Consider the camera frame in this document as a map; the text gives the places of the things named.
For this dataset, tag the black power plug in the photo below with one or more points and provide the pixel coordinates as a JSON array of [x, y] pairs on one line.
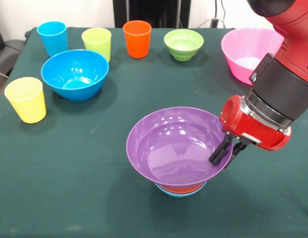
[[214, 22]]

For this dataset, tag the lime green plastic cup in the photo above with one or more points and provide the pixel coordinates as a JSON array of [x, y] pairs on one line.
[[96, 42]]

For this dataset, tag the large pink plastic bowl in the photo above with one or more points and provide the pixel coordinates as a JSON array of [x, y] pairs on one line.
[[243, 54]]

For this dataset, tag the orange plastic cup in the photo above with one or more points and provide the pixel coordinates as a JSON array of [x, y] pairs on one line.
[[137, 42]]

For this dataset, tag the small blue plastic bowl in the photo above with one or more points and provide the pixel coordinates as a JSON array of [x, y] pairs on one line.
[[179, 194]]

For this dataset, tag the large blue plastic bowl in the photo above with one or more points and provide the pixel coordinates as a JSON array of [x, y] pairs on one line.
[[74, 74]]

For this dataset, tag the orange plastic bowl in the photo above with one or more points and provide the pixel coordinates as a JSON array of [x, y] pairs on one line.
[[181, 190]]

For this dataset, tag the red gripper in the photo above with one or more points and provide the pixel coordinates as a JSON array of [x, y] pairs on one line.
[[253, 129]]

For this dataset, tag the purple plastic bowl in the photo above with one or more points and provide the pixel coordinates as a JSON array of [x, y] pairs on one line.
[[173, 148]]

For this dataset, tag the black chair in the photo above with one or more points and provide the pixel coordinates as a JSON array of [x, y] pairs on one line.
[[7, 54]]

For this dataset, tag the blue plastic cup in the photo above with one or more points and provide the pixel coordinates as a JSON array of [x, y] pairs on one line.
[[54, 39]]

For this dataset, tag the small green plastic bowl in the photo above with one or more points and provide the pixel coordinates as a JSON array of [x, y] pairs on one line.
[[183, 44]]

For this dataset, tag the dark green tablecloth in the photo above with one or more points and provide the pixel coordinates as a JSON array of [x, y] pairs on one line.
[[69, 161]]

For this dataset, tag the yellow plastic cup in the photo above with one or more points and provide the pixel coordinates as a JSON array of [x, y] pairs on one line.
[[27, 104]]

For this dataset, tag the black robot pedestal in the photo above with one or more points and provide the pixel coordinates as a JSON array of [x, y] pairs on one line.
[[153, 15]]

